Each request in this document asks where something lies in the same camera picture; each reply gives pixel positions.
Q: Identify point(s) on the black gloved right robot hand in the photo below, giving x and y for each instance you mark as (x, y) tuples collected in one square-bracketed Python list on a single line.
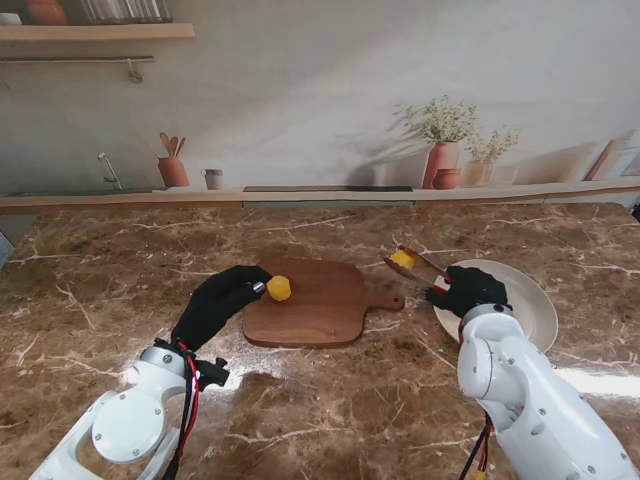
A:
[(475, 292)]

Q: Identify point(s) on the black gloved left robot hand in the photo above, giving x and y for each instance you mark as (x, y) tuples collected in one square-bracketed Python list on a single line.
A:
[(215, 305)]

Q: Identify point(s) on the yellow corn chunk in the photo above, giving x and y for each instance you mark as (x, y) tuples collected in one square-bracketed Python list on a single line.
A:
[(401, 259), (279, 289)]

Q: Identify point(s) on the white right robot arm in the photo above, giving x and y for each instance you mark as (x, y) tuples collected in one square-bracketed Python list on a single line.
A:
[(525, 390)]

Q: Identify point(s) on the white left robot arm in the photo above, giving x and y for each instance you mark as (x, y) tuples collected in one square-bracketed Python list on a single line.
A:
[(125, 425)]

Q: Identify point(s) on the beige round ceramic plate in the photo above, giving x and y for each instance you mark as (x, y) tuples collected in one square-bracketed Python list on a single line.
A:
[(535, 310)]

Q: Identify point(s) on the brown wooden cutting board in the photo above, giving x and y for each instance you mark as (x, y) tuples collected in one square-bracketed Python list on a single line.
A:
[(320, 305)]

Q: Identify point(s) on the printed kitchen backdrop banner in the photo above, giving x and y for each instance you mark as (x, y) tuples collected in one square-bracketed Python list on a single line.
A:
[(300, 100)]

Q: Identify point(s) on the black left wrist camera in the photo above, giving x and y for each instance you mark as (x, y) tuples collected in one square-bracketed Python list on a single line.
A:
[(214, 372)]

